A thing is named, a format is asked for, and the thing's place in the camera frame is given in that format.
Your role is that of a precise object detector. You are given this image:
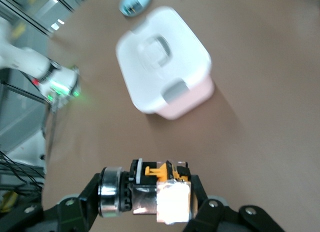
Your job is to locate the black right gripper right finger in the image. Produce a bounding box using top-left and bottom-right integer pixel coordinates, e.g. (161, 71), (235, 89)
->
(184, 174), (286, 232)

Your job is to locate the orange push-button switch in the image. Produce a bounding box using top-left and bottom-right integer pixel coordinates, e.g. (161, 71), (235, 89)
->
(99, 158), (193, 225)

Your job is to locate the pink box with white lid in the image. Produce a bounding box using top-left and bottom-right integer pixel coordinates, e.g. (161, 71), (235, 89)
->
(115, 6), (216, 121)

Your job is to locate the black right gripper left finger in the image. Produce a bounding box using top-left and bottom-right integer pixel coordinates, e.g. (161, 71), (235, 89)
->
(41, 172), (103, 232)

